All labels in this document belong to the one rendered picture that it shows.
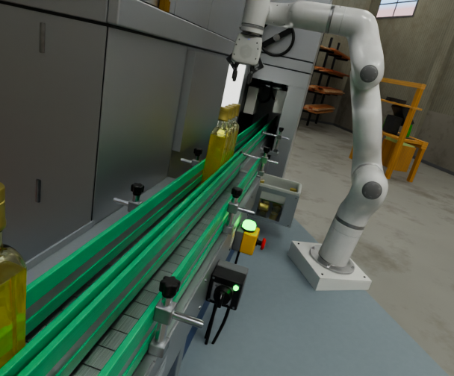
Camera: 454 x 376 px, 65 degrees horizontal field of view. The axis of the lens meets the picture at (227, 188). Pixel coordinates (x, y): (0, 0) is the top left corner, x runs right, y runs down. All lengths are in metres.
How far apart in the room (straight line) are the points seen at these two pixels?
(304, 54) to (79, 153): 1.70
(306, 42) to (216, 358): 1.82
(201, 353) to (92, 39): 0.80
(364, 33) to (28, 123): 1.03
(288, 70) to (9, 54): 1.69
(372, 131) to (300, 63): 1.06
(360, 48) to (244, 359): 1.01
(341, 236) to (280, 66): 1.24
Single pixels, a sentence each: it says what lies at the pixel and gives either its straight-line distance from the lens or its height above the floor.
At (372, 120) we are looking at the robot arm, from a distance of 1.36.
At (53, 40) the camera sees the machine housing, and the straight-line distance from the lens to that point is 0.89.
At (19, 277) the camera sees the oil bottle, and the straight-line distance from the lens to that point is 0.45.
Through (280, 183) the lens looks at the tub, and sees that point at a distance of 1.74.
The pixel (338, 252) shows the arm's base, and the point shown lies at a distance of 1.49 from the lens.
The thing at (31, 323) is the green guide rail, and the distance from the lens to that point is 0.63.
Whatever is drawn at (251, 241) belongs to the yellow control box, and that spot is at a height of 0.97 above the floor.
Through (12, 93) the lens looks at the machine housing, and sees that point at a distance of 0.97.
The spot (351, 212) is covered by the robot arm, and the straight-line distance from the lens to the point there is 1.42.
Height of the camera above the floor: 1.49
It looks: 20 degrees down
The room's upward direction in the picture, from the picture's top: 12 degrees clockwise
